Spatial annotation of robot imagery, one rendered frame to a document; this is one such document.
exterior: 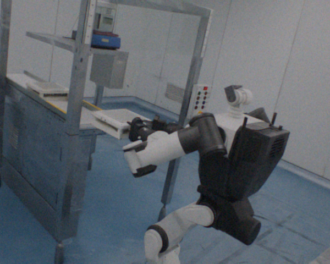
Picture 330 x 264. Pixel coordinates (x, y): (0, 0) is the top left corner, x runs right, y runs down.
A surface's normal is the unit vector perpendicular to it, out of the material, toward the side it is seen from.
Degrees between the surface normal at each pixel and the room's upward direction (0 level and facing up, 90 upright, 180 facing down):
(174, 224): 90
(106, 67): 90
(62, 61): 90
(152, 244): 90
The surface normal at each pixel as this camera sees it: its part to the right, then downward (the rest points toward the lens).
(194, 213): -0.66, 0.10
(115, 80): 0.70, 0.34
